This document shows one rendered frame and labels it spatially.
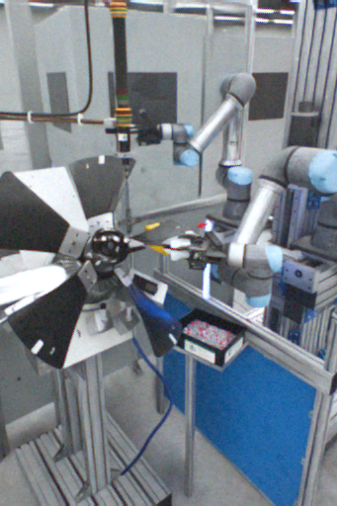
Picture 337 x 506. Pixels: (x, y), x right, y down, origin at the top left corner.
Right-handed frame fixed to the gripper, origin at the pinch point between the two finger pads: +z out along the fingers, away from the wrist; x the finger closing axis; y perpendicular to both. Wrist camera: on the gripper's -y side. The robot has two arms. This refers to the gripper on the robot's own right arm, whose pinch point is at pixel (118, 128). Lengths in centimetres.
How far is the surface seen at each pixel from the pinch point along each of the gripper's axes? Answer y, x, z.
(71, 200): 14, -45, 24
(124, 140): -15, -74, 7
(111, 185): 1, -64, 11
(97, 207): 7, -69, 16
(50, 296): 18, -98, 31
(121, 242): 12, -83, 10
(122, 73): -32, -71, 7
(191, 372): 67, -88, -13
